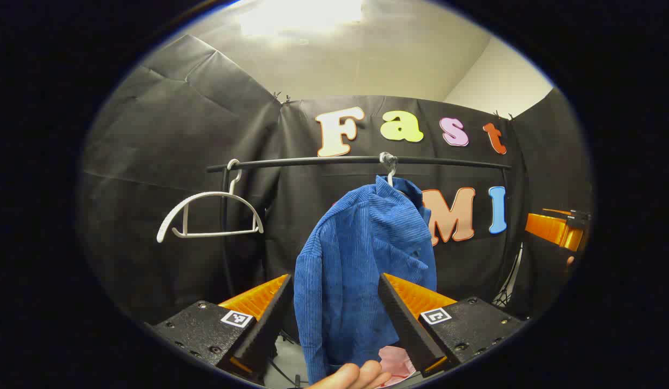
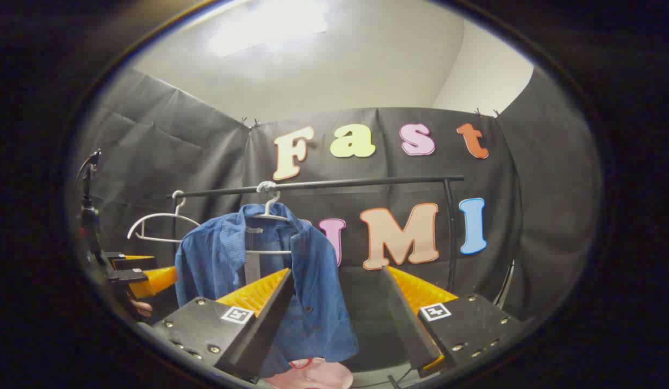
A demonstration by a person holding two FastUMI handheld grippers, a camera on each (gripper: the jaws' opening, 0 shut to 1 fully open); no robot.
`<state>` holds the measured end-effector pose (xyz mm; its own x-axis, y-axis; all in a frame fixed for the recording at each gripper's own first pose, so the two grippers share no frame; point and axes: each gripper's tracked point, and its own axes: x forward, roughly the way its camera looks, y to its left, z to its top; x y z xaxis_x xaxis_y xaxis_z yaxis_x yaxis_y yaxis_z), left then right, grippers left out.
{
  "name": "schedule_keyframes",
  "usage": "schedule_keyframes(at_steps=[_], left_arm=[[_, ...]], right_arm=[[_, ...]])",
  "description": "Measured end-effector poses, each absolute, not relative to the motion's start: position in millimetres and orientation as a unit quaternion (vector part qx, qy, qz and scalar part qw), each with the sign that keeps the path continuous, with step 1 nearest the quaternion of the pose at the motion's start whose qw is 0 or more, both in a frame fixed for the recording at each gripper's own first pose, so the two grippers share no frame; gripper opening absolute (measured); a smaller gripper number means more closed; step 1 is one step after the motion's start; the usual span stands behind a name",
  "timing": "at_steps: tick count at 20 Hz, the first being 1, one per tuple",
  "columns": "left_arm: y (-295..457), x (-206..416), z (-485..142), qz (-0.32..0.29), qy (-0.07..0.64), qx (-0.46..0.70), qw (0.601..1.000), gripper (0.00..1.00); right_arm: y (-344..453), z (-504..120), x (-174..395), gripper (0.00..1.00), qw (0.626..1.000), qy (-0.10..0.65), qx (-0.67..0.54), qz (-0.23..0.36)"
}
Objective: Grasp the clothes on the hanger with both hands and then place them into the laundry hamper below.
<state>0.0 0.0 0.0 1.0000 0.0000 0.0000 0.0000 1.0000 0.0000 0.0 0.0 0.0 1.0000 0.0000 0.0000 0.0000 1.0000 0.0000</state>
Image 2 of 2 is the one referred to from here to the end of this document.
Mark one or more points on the black clothes rack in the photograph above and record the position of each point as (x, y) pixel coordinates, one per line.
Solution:
(367, 183)

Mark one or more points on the white clothes hanger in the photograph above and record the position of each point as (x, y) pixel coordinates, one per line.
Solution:
(269, 207)
(161, 215)

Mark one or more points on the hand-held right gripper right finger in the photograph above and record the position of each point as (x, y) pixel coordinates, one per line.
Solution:
(407, 319)

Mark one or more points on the blue shirt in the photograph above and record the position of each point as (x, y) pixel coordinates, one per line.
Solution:
(318, 292)

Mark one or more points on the ceiling light panel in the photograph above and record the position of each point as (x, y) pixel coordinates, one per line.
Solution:
(269, 24)

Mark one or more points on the pink laundry hamper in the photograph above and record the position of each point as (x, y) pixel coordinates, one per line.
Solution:
(318, 376)

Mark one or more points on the black backdrop cloth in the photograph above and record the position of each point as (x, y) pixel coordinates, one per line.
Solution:
(205, 162)

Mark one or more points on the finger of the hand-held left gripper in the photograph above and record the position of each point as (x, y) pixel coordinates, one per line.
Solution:
(132, 263)
(133, 276)

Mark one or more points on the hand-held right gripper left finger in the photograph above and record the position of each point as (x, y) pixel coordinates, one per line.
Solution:
(269, 319)

